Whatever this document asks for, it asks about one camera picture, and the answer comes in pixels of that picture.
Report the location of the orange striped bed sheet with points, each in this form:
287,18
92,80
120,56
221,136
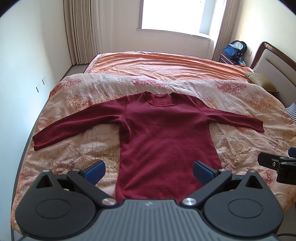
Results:
165,66

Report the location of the wooden padded headboard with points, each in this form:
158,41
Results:
279,70

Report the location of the dark red knit sweater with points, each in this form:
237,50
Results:
161,136

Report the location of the left beige curtain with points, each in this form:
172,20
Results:
82,24

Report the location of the blue backpack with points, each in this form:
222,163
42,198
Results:
235,50

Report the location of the floral beige duvet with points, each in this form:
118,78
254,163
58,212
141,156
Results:
237,147

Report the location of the black white checked pillow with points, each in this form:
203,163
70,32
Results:
291,110

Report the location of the white wall socket pair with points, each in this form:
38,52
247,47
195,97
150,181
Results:
41,85

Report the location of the olive gold pillow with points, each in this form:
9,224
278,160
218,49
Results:
262,81

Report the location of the right beige curtain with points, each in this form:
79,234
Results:
226,28

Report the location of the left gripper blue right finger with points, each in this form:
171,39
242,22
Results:
213,181

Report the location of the beige curtain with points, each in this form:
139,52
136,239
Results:
226,28
82,24

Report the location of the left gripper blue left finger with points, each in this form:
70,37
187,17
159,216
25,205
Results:
85,180

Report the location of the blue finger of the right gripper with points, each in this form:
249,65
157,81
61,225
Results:
268,160
292,152

